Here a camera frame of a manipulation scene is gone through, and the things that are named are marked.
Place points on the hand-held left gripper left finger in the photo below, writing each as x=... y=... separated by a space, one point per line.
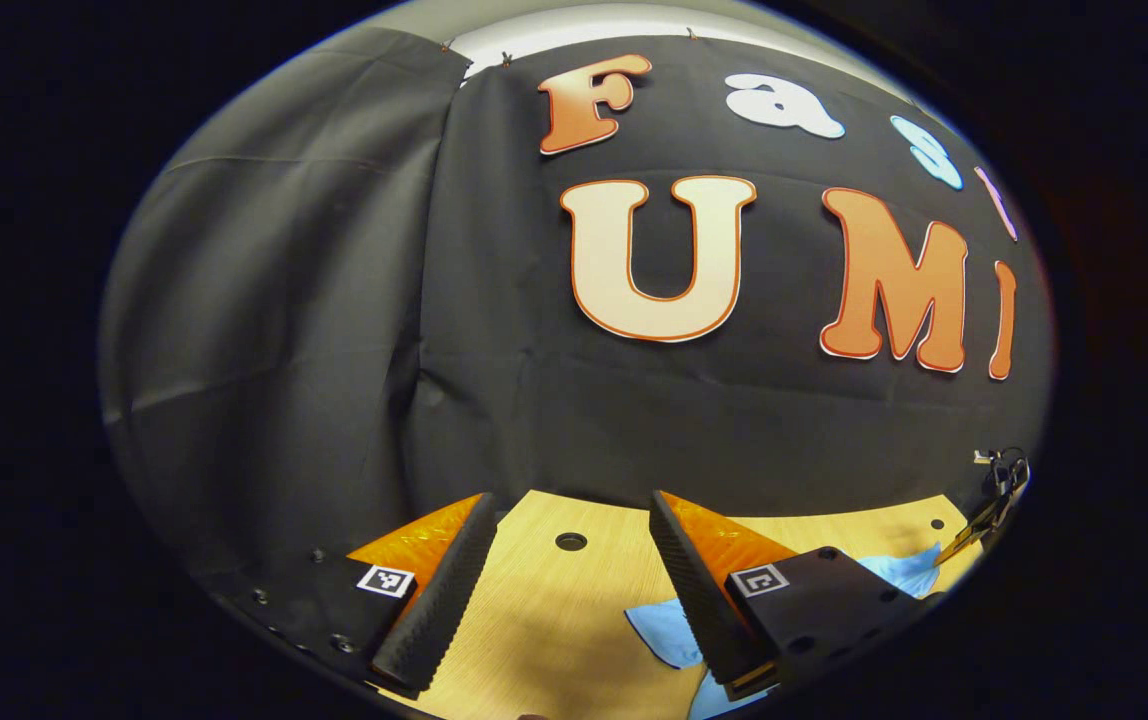
x=444 y=610

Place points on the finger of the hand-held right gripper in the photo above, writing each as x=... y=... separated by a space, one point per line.
x=969 y=540

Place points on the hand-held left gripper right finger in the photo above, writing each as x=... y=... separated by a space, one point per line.
x=699 y=600

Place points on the light blue T-shirt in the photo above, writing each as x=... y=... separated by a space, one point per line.
x=669 y=630

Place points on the black backdrop cloth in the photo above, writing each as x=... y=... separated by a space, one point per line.
x=534 y=400

